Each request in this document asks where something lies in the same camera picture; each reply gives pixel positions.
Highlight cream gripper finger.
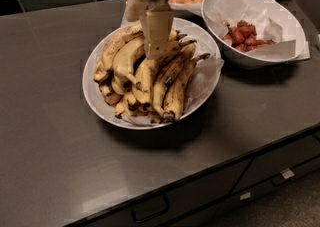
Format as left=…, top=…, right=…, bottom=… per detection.
left=140, top=0, right=173, bottom=59
left=125, top=0, right=148, bottom=22

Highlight brown-spotted banana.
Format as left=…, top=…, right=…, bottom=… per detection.
left=152, top=41, right=196, bottom=117
left=163, top=53, right=210, bottom=122

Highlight spotted banana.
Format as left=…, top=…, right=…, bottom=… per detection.
left=101, top=22, right=142, bottom=72
left=132, top=40, right=195, bottom=104

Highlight top spotted banana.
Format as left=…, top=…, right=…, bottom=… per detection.
left=101, top=22, right=142, bottom=72

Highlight lower bananas in bowl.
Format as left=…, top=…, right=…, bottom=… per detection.
left=94, top=60, right=163, bottom=126

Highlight white banana bowl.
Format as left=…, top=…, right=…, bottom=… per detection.
left=82, top=18, right=223, bottom=130

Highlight white strawberry bowl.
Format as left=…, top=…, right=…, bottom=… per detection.
left=200, top=0, right=307, bottom=70

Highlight red strawberries pile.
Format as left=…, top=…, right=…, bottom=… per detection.
left=222, top=20, right=275, bottom=53

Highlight white paper under strawberries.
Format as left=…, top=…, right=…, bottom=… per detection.
left=203, top=0, right=311, bottom=63

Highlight white label lower drawer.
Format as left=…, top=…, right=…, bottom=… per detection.
left=239, top=192, right=251, bottom=201

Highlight white label on drawer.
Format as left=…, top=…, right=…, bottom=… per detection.
left=280, top=169, right=295, bottom=180

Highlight left black drawer handle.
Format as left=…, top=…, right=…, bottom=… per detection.
left=131, top=195, right=170, bottom=224

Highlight black drawer handle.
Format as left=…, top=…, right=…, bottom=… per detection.
left=271, top=172, right=296, bottom=187
left=131, top=195, right=170, bottom=224

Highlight right black drawer handle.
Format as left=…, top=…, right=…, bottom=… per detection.
left=271, top=172, right=296, bottom=187

